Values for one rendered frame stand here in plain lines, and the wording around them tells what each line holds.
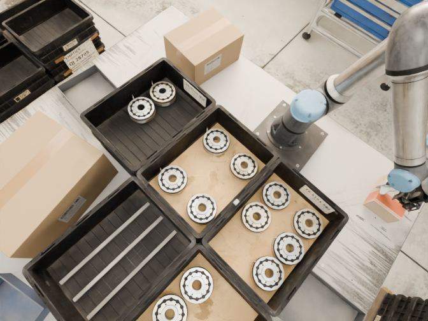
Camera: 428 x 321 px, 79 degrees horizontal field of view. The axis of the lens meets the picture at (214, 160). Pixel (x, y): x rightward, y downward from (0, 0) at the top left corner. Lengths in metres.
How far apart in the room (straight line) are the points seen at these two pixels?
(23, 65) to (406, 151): 2.00
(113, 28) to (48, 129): 1.74
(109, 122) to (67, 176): 0.27
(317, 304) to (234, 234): 0.41
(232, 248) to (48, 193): 0.62
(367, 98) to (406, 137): 1.77
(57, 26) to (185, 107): 1.18
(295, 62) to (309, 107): 1.55
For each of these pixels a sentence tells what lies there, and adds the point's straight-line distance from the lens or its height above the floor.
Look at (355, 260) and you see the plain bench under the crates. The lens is 1.23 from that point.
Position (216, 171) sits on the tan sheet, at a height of 0.83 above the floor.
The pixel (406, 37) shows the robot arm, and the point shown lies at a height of 1.34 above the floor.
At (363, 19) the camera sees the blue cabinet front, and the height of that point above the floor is 0.39.
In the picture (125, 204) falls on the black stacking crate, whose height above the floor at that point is 0.83.
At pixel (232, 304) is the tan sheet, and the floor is 0.83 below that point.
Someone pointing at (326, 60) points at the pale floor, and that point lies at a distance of 2.68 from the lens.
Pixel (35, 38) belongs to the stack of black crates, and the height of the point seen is 0.49.
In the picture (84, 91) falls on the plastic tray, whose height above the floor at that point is 0.70.
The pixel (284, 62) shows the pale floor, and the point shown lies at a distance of 2.52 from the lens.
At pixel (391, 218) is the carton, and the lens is 1.29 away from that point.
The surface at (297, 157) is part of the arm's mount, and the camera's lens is 1.17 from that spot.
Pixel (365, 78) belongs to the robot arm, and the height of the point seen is 1.10.
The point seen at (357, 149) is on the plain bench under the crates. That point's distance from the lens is 1.38.
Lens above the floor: 1.75
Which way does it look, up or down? 68 degrees down
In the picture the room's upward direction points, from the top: 12 degrees clockwise
